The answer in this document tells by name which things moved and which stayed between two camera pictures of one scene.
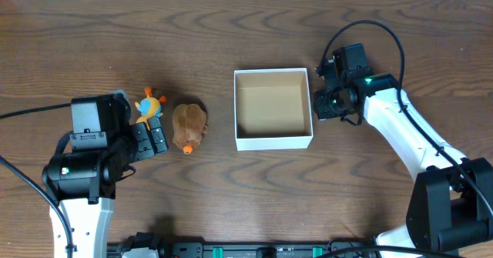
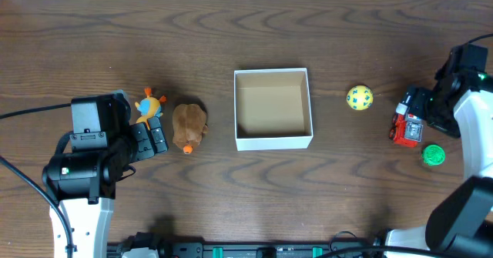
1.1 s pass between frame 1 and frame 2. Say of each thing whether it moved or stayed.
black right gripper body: moved
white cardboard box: stayed
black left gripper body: stayed
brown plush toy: stayed
